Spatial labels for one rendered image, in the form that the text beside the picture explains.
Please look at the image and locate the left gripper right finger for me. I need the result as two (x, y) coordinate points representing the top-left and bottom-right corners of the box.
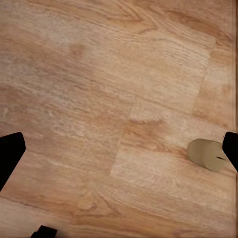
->
(222, 131), (238, 172)

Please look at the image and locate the pillar candle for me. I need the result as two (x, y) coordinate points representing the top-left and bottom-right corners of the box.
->
(187, 139), (230, 172)

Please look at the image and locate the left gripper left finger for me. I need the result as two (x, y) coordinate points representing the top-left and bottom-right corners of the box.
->
(0, 132), (26, 191)

